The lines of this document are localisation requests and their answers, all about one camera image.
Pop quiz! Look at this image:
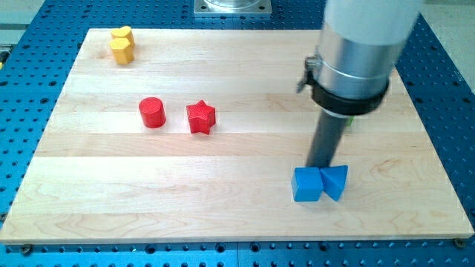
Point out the blue cube block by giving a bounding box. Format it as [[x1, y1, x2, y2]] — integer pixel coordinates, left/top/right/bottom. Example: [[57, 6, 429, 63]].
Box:
[[291, 167, 324, 202]]

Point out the silver robot arm cylinder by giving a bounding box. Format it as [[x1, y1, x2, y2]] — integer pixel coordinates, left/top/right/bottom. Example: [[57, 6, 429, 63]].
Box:
[[297, 0, 422, 116]]

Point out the blue triangle block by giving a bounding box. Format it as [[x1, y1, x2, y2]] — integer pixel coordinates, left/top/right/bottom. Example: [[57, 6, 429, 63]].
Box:
[[320, 165, 349, 202]]

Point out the red star block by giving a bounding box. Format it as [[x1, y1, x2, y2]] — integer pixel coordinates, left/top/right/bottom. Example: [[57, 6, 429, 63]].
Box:
[[186, 100, 216, 135]]

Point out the red cylinder block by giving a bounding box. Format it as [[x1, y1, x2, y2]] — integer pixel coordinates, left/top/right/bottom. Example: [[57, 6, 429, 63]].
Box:
[[139, 97, 166, 128]]

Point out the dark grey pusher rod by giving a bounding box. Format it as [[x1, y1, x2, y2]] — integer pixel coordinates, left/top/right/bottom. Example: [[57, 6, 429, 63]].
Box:
[[306, 109, 351, 168]]

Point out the yellow hexagon block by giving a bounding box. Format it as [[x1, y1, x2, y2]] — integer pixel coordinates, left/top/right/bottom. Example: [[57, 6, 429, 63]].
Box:
[[109, 38, 134, 65]]

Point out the light wooden board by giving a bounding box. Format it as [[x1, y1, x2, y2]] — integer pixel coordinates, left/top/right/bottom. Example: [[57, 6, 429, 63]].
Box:
[[1, 29, 474, 245]]

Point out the yellow heart block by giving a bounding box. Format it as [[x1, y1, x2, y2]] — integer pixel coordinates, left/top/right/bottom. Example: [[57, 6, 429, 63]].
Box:
[[111, 25, 135, 47]]

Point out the blue perforated metal base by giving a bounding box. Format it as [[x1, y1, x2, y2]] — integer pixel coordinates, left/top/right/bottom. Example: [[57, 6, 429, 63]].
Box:
[[1, 1, 474, 266]]

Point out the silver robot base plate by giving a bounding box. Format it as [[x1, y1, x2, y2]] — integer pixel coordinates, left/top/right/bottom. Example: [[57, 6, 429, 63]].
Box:
[[194, 0, 272, 16]]

